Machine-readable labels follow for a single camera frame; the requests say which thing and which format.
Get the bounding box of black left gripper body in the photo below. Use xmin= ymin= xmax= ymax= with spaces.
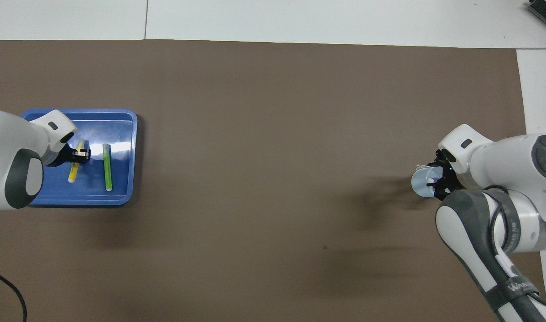
xmin=47 ymin=143 xmax=76 ymax=168

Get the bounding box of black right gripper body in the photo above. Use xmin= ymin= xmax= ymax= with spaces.
xmin=442 ymin=157 xmax=460 ymax=191

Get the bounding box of yellow pen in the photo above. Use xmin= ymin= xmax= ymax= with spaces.
xmin=68 ymin=140 xmax=85 ymax=184

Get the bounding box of green pen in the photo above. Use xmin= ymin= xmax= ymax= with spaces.
xmin=102 ymin=144 xmax=113 ymax=192

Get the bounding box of blue plastic tray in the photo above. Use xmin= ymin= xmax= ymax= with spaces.
xmin=21 ymin=109 xmax=138 ymax=206

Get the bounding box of translucent blue pen cup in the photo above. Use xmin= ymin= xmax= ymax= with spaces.
xmin=411 ymin=166 xmax=443 ymax=198

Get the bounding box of brown table mat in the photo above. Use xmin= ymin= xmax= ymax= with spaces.
xmin=0 ymin=39 xmax=546 ymax=322

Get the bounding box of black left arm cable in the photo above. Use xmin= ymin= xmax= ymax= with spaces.
xmin=0 ymin=267 xmax=27 ymax=322

